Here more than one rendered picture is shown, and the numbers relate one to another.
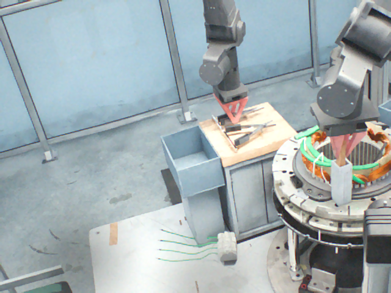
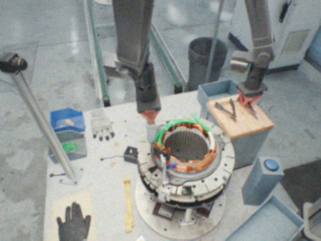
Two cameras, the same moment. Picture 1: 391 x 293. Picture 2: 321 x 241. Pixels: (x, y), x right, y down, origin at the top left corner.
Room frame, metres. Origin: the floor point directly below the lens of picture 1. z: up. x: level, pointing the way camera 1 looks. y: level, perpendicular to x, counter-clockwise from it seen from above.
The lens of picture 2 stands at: (0.64, -0.76, 1.73)
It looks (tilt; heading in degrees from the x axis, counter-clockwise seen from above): 47 degrees down; 82
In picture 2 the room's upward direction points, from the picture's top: straight up
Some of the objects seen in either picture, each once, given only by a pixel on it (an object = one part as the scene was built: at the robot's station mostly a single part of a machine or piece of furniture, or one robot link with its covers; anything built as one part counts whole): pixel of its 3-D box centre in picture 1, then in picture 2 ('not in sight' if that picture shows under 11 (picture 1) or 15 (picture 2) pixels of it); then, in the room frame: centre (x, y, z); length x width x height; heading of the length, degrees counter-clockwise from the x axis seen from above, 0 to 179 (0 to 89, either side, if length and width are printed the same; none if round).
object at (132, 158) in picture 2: not in sight; (135, 155); (0.61, -0.12, 0.81); 0.10 x 0.06 x 0.06; 155
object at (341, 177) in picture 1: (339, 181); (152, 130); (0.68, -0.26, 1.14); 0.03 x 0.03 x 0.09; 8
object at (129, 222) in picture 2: not in sight; (127, 203); (0.56, -0.34, 0.80); 0.22 x 0.04 x 0.03; 91
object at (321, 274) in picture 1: (322, 279); not in sight; (0.70, -0.23, 0.85); 0.06 x 0.04 x 0.05; 50
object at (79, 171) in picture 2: not in sight; (72, 175); (0.31, -0.17, 0.78); 0.09 x 0.09 x 0.01; 73
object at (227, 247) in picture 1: (227, 246); not in sight; (0.91, -0.04, 0.80); 0.10 x 0.05 x 0.04; 172
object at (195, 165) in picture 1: (198, 190); (215, 111); (1.02, 0.00, 0.92); 0.17 x 0.11 x 0.28; 10
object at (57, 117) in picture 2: not in sight; (67, 121); (0.27, 0.14, 0.82); 0.16 x 0.14 x 0.07; 9
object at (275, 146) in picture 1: (247, 132); (238, 114); (1.04, -0.15, 1.05); 0.20 x 0.19 x 0.02; 100
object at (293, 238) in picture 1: (293, 240); not in sight; (0.78, -0.19, 0.91); 0.02 x 0.02 x 0.21
